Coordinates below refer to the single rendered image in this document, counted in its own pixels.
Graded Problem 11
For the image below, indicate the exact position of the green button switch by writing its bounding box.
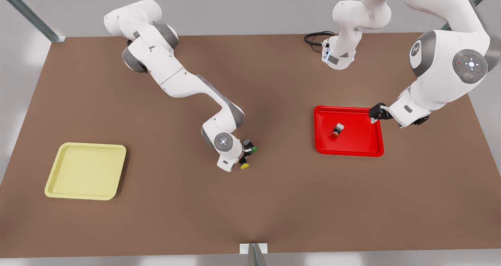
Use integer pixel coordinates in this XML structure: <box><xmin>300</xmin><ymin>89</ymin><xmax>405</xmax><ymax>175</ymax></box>
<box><xmin>242</xmin><ymin>138</ymin><xmax>258</xmax><ymax>155</ymax></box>

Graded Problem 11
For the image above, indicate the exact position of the pale yellow tray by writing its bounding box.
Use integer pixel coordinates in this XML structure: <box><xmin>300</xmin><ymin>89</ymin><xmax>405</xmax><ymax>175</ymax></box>
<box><xmin>44</xmin><ymin>142</ymin><xmax>127</xmax><ymax>201</ymax></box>

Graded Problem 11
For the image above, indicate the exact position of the red tray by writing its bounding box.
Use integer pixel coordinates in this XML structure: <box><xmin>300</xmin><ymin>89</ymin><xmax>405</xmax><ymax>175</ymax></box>
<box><xmin>314</xmin><ymin>105</ymin><xmax>385</xmax><ymax>157</ymax></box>

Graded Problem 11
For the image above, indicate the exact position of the red button switch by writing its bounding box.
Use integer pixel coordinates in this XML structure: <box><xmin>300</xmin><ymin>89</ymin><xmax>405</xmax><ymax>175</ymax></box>
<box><xmin>328</xmin><ymin>123</ymin><xmax>345</xmax><ymax>141</ymax></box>

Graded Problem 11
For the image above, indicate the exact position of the black cable loop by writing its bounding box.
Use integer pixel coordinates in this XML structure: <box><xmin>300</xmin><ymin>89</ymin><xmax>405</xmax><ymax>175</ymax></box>
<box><xmin>304</xmin><ymin>31</ymin><xmax>338</xmax><ymax>53</ymax></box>

